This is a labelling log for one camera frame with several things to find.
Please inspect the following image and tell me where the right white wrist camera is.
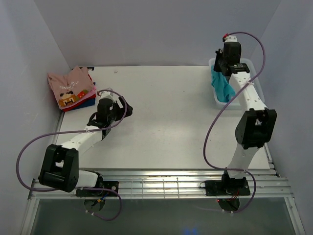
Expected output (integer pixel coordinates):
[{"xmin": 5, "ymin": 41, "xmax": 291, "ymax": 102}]
[{"xmin": 222, "ymin": 34, "xmax": 238, "ymax": 43}]

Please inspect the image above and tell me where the aluminium rail frame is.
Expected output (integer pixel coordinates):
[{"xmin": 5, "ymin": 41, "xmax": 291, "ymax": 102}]
[{"xmin": 23, "ymin": 107, "xmax": 306, "ymax": 235}]

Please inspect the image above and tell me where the pink folded t-shirt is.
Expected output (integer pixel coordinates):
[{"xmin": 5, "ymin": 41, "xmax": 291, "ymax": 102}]
[{"xmin": 76, "ymin": 85, "xmax": 96, "ymax": 101}]

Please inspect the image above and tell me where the purple cable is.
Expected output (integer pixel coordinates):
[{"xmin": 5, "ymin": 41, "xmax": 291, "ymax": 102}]
[
  {"xmin": 195, "ymin": 31, "xmax": 266, "ymax": 214},
  {"xmin": 16, "ymin": 89, "xmax": 128, "ymax": 221}
]

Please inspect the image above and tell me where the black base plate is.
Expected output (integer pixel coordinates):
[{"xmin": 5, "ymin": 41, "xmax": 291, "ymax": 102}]
[
  {"xmin": 75, "ymin": 181, "xmax": 119, "ymax": 197},
  {"xmin": 200, "ymin": 180, "xmax": 250, "ymax": 196}
]

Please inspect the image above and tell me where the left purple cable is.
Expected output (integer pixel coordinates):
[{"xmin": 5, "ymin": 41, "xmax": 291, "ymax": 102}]
[{"xmin": 16, "ymin": 89, "xmax": 128, "ymax": 221}]

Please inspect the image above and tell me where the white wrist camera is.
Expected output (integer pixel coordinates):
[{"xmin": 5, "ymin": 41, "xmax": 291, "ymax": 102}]
[
  {"xmin": 97, "ymin": 90, "xmax": 115, "ymax": 102},
  {"xmin": 222, "ymin": 34, "xmax": 238, "ymax": 43}
]

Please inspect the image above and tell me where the blue folded t-shirt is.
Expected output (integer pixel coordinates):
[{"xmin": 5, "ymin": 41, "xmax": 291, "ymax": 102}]
[{"xmin": 63, "ymin": 82, "xmax": 96, "ymax": 112}]

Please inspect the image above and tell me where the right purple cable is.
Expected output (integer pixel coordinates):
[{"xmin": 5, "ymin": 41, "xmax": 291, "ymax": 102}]
[{"xmin": 195, "ymin": 31, "xmax": 266, "ymax": 214}]

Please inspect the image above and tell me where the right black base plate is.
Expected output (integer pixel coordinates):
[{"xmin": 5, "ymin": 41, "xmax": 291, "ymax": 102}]
[{"xmin": 200, "ymin": 180, "xmax": 250, "ymax": 196}]

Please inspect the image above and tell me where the beige folded t-shirt with print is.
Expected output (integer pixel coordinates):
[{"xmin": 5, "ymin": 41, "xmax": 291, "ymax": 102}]
[{"xmin": 47, "ymin": 66, "xmax": 93, "ymax": 109}]

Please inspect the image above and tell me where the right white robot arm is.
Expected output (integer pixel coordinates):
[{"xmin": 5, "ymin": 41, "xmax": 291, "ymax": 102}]
[{"xmin": 214, "ymin": 40, "xmax": 277, "ymax": 194}]

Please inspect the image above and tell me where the teal t-shirt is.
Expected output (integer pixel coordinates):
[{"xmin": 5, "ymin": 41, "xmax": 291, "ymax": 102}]
[{"xmin": 211, "ymin": 65, "xmax": 235, "ymax": 103}]

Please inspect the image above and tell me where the white plastic basket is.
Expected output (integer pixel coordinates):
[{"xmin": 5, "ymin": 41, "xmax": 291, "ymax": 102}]
[{"xmin": 208, "ymin": 58, "xmax": 265, "ymax": 110}]

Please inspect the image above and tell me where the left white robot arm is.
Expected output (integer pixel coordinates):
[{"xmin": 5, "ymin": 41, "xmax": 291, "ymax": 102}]
[{"xmin": 39, "ymin": 95, "xmax": 133, "ymax": 196}]

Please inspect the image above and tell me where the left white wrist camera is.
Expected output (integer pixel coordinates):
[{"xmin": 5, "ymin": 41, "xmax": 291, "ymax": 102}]
[{"xmin": 97, "ymin": 90, "xmax": 115, "ymax": 102}]

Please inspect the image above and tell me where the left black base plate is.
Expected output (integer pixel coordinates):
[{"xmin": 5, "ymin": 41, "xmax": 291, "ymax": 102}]
[{"xmin": 75, "ymin": 181, "xmax": 119, "ymax": 197}]

